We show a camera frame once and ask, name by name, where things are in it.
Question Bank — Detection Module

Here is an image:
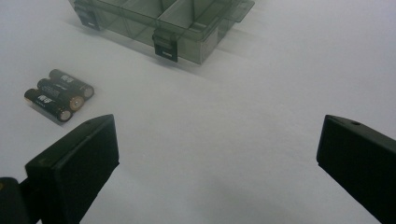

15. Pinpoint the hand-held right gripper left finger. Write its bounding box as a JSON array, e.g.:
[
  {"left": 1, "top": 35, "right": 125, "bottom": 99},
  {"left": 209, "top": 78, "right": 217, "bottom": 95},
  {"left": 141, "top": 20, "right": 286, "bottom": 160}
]
[{"left": 24, "top": 114, "right": 120, "bottom": 224}]

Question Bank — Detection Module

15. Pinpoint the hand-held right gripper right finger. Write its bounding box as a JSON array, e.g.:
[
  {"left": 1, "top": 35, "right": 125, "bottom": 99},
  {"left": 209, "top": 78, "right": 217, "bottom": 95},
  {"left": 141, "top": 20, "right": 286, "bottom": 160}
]
[{"left": 316, "top": 114, "right": 396, "bottom": 224}]

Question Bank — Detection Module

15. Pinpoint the black and gold battery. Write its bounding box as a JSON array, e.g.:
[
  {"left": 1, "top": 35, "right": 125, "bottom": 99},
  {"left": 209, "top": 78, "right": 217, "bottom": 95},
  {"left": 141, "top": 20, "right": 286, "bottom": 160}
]
[
  {"left": 36, "top": 77, "right": 86, "bottom": 112},
  {"left": 23, "top": 88, "right": 74, "bottom": 123},
  {"left": 49, "top": 68, "right": 95, "bottom": 101}
]

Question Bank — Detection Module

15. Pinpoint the clear grey compartment storage box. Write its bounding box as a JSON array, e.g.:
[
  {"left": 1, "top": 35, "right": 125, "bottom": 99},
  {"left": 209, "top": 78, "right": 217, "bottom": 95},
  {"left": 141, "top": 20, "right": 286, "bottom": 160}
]
[{"left": 67, "top": 0, "right": 256, "bottom": 65}]

